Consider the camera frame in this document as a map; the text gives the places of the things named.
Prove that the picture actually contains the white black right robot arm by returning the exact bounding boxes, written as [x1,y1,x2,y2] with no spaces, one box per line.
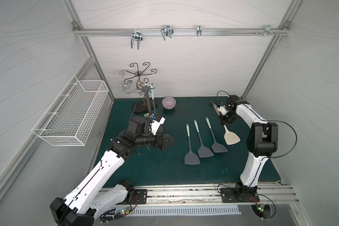
[216,95,278,197]

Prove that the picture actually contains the metal rail hook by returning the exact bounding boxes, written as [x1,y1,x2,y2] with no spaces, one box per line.
[161,25,174,40]
[254,25,280,37]
[131,31,143,49]
[196,25,202,37]

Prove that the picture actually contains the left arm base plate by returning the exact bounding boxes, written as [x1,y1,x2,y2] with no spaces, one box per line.
[126,189,148,205]

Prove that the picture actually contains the aluminium wall rail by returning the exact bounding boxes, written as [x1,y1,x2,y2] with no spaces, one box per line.
[73,27,291,37]

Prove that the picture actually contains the grey utensil rack stand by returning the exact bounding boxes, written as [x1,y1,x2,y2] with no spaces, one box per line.
[139,83,156,115]

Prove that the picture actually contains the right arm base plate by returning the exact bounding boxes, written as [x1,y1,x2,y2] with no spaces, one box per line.
[219,187,260,203]

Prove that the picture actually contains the grey cream handled spoon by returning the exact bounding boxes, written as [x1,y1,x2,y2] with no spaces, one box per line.
[213,103,241,146]

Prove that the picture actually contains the metal kitchen tongs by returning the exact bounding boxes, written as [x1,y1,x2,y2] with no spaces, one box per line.
[210,100,219,109]

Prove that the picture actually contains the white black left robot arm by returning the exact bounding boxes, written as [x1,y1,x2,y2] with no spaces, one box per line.
[50,115,174,226]

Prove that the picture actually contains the white wire basket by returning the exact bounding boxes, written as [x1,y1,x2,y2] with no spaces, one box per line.
[32,75,109,147]

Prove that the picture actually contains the clear wine glass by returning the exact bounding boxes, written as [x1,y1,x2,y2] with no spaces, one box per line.
[119,70,132,94]

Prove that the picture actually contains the copper swirl glass holder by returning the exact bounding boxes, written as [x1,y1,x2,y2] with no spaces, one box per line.
[124,62,158,118]

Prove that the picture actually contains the mint grey pointed spatula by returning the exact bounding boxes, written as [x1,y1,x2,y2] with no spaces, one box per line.
[149,84,154,100]

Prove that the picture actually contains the lilac bowl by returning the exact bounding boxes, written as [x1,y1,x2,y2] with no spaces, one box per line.
[162,97,177,110]

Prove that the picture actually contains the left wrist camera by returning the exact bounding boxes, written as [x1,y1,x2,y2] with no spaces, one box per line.
[150,114,165,135]

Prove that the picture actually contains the green circuit board with wires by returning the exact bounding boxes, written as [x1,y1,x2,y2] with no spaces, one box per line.
[99,208,132,223]

